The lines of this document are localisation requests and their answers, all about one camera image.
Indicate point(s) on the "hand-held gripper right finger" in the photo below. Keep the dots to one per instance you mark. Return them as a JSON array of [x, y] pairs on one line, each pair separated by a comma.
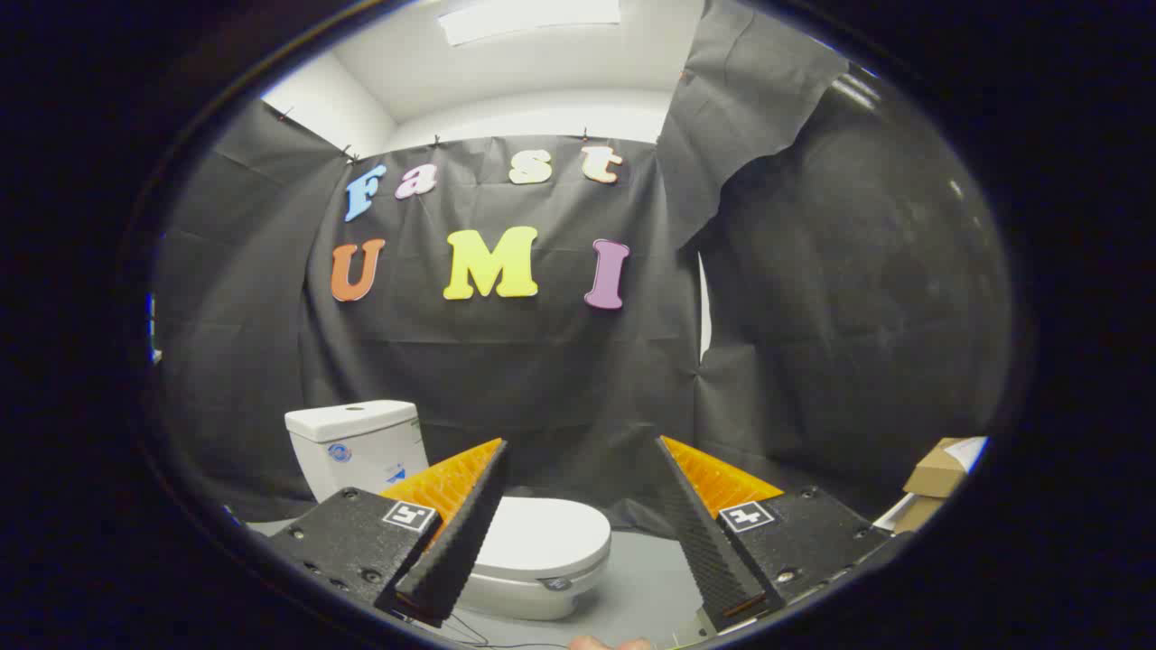
[[700, 533]]

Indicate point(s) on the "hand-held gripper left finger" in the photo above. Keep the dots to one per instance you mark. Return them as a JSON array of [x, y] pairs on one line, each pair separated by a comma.
[[465, 533]]

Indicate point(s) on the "brown cardboard box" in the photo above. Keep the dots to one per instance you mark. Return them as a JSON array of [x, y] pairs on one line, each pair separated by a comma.
[[935, 474]]

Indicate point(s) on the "black backdrop cloth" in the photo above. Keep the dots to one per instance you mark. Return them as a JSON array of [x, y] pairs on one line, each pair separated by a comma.
[[542, 379]]

